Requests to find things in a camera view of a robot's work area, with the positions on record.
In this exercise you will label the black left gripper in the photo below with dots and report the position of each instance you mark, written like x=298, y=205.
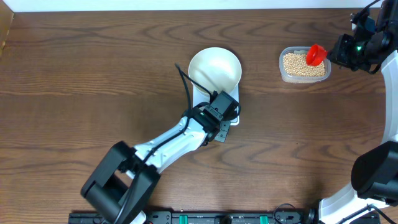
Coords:
x=221, y=135

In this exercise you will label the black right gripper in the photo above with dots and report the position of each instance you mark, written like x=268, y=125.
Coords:
x=338, y=55

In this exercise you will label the red measuring scoop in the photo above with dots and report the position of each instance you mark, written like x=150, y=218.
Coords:
x=316, y=55

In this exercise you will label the cream white bowl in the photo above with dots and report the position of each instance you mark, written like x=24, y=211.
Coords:
x=215, y=69

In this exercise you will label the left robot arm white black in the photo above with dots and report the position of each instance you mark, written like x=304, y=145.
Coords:
x=126, y=177

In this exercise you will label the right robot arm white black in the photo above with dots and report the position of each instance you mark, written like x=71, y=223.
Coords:
x=371, y=48

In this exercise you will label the white digital kitchen scale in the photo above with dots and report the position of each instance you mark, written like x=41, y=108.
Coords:
x=204, y=99

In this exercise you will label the pile of soybeans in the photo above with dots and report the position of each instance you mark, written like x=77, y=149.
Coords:
x=295, y=64

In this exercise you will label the clear plastic container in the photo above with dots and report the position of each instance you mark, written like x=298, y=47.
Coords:
x=298, y=79

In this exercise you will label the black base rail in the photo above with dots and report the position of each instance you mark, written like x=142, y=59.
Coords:
x=165, y=217

